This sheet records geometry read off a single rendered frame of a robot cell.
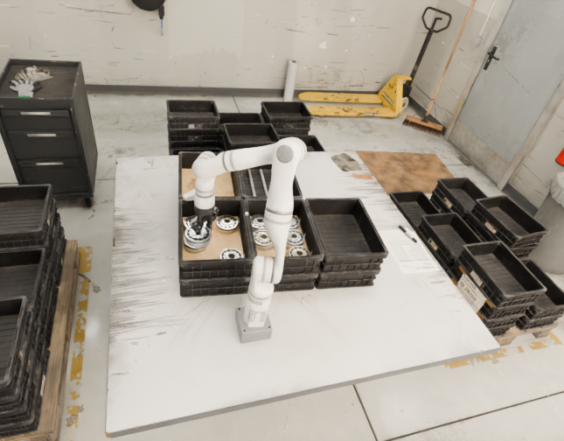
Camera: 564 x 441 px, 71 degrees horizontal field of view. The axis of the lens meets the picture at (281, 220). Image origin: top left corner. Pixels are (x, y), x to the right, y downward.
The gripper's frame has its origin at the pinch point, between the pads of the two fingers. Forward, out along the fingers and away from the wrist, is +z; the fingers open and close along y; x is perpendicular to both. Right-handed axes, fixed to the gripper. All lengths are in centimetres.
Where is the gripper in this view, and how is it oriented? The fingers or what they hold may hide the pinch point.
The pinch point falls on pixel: (204, 230)
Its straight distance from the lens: 160.6
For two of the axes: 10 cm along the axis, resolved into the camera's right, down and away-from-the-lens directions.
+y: 6.2, -4.4, 6.5
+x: -7.7, -4.9, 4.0
